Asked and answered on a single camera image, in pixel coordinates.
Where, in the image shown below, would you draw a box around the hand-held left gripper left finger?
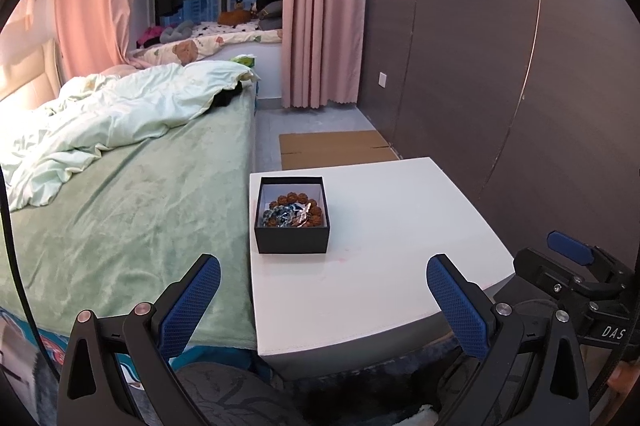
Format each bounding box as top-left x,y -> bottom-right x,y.
57,253 -> 223,426

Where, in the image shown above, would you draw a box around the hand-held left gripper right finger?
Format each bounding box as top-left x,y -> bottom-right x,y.
425,253 -> 593,426

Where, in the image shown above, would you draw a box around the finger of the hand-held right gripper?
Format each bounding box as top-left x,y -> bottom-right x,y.
514,247 -> 601,311
546,231 -> 633,291

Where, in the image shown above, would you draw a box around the black jewelry box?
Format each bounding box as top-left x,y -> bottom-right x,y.
254,176 -> 332,255

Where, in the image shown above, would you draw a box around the pile of colourful bracelets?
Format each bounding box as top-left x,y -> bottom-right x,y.
260,191 -> 326,229

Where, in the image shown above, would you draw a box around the green bed blanket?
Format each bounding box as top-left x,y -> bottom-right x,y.
0,98 -> 258,352

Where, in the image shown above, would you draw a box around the white table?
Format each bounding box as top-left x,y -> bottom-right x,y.
249,157 -> 516,382

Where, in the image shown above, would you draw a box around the person's patterned grey pants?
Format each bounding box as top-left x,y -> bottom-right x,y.
172,298 -> 601,426

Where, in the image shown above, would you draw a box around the white cloth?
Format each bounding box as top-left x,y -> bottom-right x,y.
400,403 -> 441,426

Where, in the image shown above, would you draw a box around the dark blue fluffy rug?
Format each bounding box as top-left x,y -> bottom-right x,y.
270,341 -> 451,426

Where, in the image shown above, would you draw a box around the blue printed bed sheet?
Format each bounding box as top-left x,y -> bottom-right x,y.
0,306 -> 261,387

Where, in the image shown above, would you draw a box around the pale green duvet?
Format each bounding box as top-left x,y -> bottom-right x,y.
0,62 -> 261,211

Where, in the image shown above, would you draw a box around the flattened cardboard sheet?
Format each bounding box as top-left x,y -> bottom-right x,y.
278,130 -> 402,170

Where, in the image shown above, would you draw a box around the pink pillow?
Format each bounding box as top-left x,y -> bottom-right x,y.
102,63 -> 138,79

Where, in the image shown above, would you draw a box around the magenta cloth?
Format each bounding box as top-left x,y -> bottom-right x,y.
136,26 -> 163,49

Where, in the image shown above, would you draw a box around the printed window seat mat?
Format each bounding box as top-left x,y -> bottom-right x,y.
127,22 -> 285,65

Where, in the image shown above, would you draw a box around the grey plush toy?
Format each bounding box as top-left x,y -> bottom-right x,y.
159,20 -> 195,42

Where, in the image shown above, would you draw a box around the beige headboard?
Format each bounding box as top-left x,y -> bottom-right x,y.
0,38 -> 63,104

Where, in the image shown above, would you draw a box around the orange plush toy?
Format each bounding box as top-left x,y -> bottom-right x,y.
217,8 -> 256,26

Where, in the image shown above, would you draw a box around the dark grey pillow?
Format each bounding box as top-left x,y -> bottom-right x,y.
252,0 -> 286,31

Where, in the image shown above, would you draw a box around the black cable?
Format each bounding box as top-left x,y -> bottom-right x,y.
0,168 -> 61,379

